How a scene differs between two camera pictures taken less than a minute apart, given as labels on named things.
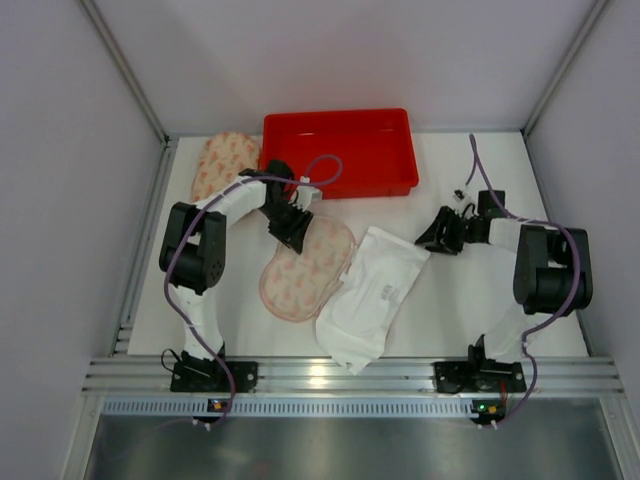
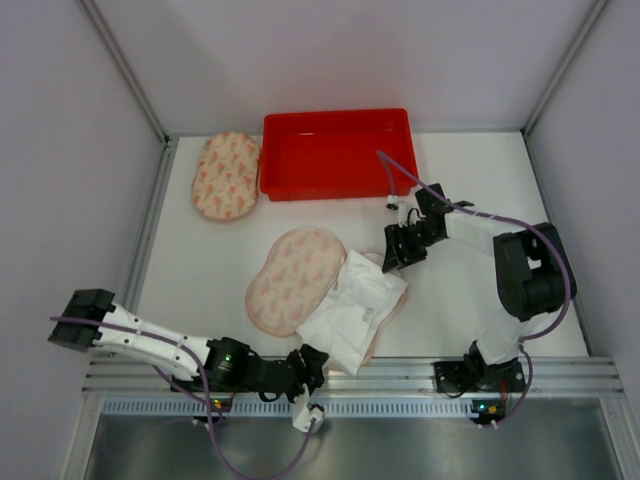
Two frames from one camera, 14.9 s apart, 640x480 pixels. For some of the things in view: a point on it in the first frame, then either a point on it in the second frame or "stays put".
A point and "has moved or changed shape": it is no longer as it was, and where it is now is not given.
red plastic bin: (347, 154) stays put
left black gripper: (289, 219) → (307, 366)
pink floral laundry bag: (222, 156) stays put
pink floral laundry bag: (293, 286) has moved or changed shape
